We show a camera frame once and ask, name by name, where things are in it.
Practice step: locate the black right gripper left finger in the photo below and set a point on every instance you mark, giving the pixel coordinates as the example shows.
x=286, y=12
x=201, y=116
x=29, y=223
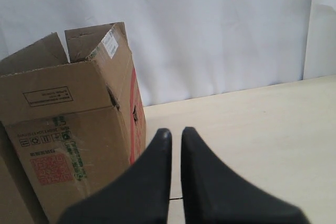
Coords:
x=140, y=195

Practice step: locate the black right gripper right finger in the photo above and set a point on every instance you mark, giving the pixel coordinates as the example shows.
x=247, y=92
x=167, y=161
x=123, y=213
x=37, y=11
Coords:
x=214, y=193

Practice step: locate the wide cardboard box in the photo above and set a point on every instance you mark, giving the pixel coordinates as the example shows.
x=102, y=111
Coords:
x=13, y=206

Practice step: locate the tall printed cardboard box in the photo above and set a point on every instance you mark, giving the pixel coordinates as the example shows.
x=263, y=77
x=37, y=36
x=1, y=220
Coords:
x=73, y=113

